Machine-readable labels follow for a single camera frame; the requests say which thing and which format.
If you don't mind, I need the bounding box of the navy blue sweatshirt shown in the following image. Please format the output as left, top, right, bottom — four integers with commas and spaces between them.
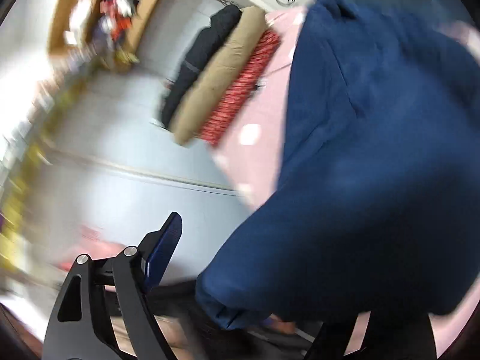
196, 0, 479, 329

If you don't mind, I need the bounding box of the pink polka dot blanket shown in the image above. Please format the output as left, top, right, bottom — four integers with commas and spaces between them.
212, 7, 479, 359

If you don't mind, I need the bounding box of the black folded jacket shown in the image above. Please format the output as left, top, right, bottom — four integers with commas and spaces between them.
158, 5, 242, 129

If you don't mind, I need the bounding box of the wooden bookshelf with clutter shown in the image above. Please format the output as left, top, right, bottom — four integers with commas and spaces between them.
47, 0, 160, 72

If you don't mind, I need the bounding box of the red patterned folded garment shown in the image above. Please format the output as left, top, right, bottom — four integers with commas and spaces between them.
199, 30, 281, 147

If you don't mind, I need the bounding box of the tan folded jacket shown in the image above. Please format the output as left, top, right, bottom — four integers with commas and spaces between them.
170, 6, 267, 146

